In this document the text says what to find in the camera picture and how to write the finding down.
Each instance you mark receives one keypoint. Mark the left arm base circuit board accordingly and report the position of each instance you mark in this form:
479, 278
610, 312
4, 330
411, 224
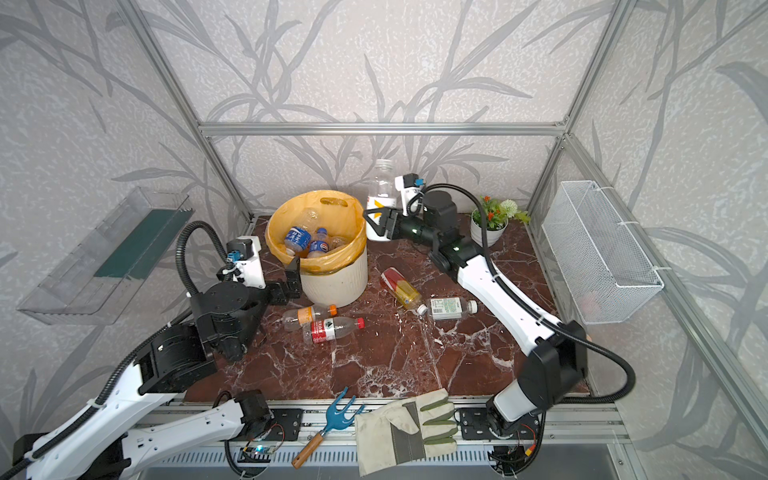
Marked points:
253, 453

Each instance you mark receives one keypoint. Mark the red label bottle red cap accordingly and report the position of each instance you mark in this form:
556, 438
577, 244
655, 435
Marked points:
331, 329

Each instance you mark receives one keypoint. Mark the red yellow drink can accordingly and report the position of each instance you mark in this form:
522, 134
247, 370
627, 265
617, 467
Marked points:
396, 284

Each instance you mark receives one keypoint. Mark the white bin yellow bag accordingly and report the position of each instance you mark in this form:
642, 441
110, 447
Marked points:
339, 276

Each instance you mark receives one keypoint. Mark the white wire mesh basket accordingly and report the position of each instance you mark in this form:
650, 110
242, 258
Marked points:
608, 274

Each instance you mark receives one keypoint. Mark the small Pepsi bottle blue cap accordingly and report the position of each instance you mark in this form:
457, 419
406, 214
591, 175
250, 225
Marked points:
319, 246

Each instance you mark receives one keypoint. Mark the beige work glove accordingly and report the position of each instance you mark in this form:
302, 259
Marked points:
406, 430

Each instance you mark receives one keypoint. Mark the white pot with plant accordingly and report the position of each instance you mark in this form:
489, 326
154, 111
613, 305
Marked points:
498, 214

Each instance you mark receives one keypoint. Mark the white jar yellow V label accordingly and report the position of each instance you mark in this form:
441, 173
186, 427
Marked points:
381, 189

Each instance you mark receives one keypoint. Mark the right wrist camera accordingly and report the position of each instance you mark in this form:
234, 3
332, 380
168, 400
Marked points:
410, 187

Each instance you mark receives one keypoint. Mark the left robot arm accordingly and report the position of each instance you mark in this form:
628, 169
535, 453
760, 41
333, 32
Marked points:
103, 441

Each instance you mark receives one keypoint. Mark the teal garden hand rake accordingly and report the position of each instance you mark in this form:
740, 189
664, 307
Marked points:
337, 419

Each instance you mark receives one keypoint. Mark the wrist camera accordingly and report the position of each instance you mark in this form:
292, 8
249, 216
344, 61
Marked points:
410, 187
242, 262

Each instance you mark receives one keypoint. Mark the right arm base wiring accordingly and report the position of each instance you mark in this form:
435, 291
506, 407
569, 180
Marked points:
516, 450

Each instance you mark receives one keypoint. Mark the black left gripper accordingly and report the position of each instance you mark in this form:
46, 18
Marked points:
291, 280

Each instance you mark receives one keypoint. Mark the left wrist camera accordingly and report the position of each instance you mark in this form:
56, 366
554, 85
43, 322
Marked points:
242, 262

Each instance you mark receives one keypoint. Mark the orange label bottle by bin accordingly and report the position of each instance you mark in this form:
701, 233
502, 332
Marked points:
296, 319

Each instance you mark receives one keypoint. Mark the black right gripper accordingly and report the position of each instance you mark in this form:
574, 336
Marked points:
390, 224

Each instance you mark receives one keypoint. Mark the clear bottle blue label white cap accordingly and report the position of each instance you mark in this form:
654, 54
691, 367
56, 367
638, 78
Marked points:
300, 234

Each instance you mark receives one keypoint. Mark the clear wall shelf green mat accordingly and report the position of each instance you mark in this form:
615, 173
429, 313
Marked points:
95, 282

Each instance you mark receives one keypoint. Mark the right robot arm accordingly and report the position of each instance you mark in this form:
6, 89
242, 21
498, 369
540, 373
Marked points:
557, 352

